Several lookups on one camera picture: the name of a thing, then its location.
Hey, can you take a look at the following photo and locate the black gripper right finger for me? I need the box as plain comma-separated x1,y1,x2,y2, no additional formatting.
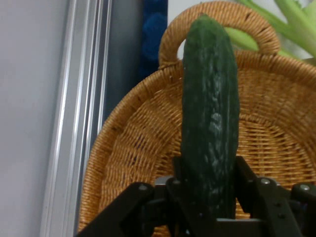
236,156,316,237

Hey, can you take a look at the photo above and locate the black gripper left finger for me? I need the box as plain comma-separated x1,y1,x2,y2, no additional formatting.
76,157,215,237

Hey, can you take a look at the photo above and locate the long dark green cucumber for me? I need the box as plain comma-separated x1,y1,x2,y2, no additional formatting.
180,13,240,220

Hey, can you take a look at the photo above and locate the woven wicker basket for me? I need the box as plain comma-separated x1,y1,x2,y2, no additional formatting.
78,1,316,237

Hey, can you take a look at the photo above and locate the pale green celery stalk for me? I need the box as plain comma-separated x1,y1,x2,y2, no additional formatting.
223,0,316,60

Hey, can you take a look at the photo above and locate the long aluminium wall rail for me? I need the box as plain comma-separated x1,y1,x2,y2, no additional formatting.
39,0,144,237

